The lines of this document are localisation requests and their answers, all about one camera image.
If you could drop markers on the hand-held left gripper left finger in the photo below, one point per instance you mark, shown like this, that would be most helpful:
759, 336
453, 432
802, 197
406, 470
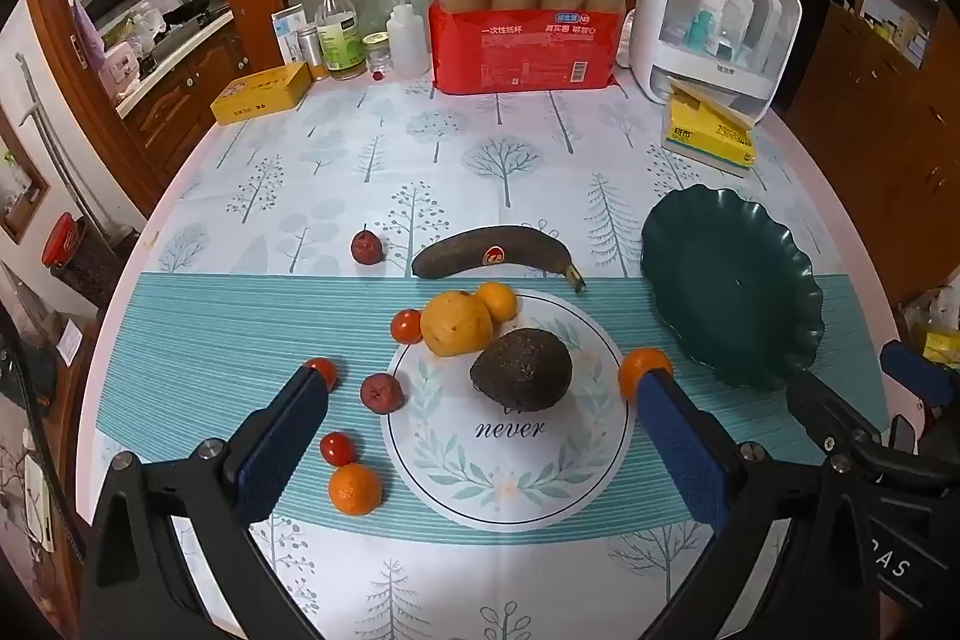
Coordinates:
281, 441

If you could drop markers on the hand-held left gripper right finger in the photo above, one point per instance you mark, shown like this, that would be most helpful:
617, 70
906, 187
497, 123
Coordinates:
686, 452

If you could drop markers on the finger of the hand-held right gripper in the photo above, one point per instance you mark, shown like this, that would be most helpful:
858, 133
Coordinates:
825, 411
919, 377

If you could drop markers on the red cherry tomato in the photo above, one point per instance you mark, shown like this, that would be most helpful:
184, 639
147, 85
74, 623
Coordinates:
337, 449
406, 326
325, 371

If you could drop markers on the small orange mandarin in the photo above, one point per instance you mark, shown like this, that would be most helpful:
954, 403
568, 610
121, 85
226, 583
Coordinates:
355, 490
501, 299
636, 366

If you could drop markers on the dark red hawthorn fruit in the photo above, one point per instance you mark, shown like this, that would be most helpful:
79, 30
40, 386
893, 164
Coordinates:
367, 248
381, 393

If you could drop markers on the dark green scalloped plate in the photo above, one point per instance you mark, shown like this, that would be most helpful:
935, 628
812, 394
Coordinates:
727, 287

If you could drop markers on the dark avocado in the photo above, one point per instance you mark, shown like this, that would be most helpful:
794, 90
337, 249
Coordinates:
521, 370

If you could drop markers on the large yellow citrus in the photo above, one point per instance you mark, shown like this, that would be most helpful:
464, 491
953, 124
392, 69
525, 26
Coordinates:
454, 325

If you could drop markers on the overripe brown banana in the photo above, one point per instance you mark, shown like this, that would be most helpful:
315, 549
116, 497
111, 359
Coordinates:
480, 250

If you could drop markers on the tree print tablecloth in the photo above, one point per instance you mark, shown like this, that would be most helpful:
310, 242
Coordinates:
300, 325

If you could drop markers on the brown wooden cabinet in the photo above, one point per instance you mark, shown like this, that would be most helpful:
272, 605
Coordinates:
862, 108

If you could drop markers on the yellow tissue pack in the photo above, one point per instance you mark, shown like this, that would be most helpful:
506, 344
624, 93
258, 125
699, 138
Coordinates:
709, 145

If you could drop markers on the yellow tin box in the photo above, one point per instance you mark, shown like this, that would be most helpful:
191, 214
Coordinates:
259, 93

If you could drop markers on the silver can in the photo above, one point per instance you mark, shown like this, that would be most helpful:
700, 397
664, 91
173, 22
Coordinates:
311, 51

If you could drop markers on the small glass jar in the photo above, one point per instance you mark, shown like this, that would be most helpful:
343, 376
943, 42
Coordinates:
377, 57

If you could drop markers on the pink kitchen appliance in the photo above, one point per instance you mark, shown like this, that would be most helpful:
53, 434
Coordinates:
120, 70

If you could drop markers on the green label glass bottle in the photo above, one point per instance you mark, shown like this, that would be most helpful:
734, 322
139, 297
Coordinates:
339, 40

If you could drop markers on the teal and white bottle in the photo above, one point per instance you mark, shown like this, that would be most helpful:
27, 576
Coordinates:
701, 25

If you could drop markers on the blue and white carton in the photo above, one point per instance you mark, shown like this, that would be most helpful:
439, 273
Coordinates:
287, 29

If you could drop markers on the white squeeze bottle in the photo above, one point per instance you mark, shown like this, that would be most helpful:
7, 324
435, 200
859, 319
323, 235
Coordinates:
407, 44

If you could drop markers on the white clear-front storage box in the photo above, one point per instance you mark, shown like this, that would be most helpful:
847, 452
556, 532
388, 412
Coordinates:
660, 10

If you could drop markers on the red paper cup package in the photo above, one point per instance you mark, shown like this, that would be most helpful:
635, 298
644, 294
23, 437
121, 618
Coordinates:
525, 48

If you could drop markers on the purple hanging cloth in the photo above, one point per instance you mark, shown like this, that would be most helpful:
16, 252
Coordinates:
88, 29

